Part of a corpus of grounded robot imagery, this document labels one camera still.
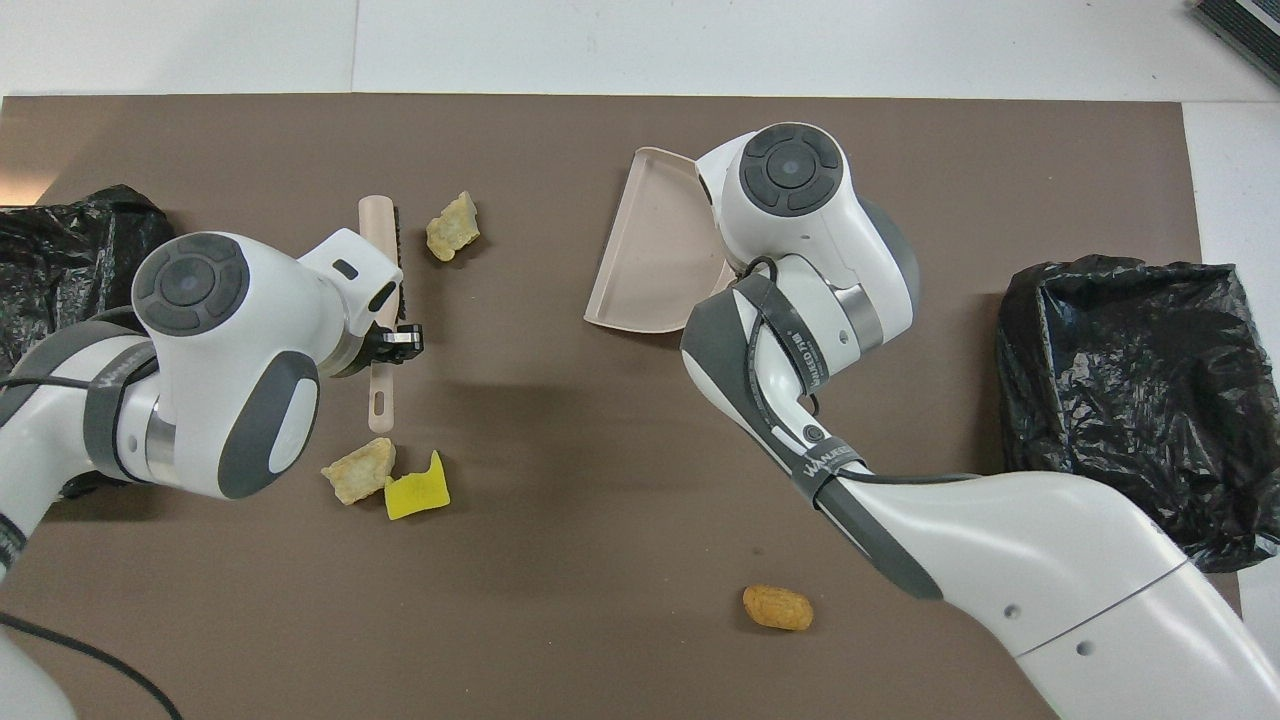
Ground crusty bread chunk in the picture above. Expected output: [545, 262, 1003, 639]
[320, 437, 398, 506]
[426, 191, 481, 263]

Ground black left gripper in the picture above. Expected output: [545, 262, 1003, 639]
[362, 322, 425, 367]

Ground beige hand brush black bristles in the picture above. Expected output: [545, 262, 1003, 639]
[358, 195, 406, 435]

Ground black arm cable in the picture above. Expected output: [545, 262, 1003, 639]
[735, 255, 986, 491]
[0, 370, 186, 720]

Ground dark ribbed device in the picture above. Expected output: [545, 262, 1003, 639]
[1190, 0, 1280, 86]

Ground bin wrapped black bag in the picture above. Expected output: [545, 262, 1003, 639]
[0, 184, 179, 501]

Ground brown nugget toy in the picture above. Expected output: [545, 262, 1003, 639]
[742, 584, 815, 632]

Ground open bin black bag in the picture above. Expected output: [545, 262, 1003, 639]
[997, 254, 1280, 573]

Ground notched yellow sponge piece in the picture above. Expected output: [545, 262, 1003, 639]
[384, 450, 452, 522]

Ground beige plastic dustpan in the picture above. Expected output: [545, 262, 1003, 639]
[584, 147, 741, 334]

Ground brown paper table mat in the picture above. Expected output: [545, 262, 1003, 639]
[0, 94, 1251, 720]

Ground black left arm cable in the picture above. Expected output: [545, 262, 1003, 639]
[0, 370, 186, 720]

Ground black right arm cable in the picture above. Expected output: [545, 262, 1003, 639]
[735, 255, 986, 491]

